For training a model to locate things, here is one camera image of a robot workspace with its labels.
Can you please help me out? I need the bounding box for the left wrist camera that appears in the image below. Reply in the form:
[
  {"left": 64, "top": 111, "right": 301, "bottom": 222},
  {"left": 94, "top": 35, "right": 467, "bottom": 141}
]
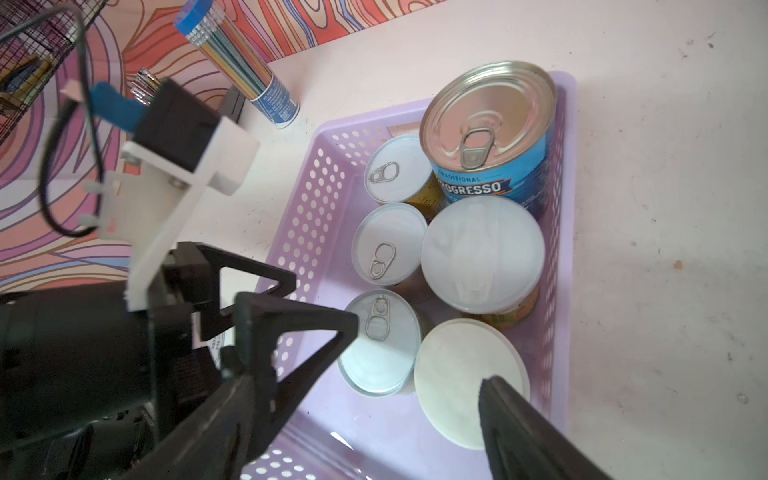
[{"left": 63, "top": 80, "right": 259, "bottom": 311}]

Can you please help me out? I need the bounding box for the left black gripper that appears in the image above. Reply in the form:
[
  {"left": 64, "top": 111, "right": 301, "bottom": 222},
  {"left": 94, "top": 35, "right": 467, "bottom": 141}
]
[{"left": 146, "top": 242, "right": 359, "bottom": 461}]

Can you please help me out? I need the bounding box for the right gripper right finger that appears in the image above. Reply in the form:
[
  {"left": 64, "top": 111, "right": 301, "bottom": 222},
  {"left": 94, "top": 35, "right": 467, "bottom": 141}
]
[{"left": 479, "top": 376, "right": 608, "bottom": 480}]

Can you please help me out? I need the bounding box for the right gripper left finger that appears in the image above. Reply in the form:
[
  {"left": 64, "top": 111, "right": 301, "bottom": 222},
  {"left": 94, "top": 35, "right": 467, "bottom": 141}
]
[{"left": 125, "top": 375, "right": 255, "bottom": 479}]

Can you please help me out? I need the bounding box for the orange can plastic lid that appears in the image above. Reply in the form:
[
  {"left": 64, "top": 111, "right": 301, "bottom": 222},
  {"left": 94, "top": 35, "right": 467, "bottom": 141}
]
[{"left": 421, "top": 196, "right": 546, "bottom": 329}]

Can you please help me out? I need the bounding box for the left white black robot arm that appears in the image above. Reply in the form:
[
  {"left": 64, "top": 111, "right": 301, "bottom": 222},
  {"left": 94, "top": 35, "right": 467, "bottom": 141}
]
[{"left": 1, "top": 242, "right": 359, "bottom": 479}]

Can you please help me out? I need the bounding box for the black wire basket left wall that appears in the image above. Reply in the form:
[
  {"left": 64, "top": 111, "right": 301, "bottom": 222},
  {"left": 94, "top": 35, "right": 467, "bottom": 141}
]
[{"left": 1, "top": 0, "right": 78, "bottom": 141}]

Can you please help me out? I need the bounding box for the orange label pull-tab can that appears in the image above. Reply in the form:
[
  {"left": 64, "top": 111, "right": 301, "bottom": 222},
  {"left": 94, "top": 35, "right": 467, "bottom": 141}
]
[{"left": 364, "top": 135, "right": 447, "bottom": 222}]

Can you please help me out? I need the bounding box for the green cup with pencils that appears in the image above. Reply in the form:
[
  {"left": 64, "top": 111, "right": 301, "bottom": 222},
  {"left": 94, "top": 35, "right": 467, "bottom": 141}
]
[{"left": 129, "top": 67, "right": 160, "bottom": 105}]

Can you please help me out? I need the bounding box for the can with white plastic lid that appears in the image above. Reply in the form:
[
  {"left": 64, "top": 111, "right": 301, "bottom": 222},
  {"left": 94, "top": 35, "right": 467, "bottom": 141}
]
[{"left": 414, "top": 318, "right": 531, "bottom": 451}]

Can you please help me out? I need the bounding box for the large blue label can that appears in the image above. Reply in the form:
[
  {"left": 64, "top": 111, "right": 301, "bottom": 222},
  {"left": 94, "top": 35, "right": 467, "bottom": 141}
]
[{"left": 419, "top": 61, "right": 557, "bottom": 218}]

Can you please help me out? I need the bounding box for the clear tube blue lid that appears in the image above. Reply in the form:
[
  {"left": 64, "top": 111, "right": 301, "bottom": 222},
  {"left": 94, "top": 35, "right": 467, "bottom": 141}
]
[{"left": 174, "top": 0, "right": 300, "bottom": 128}]

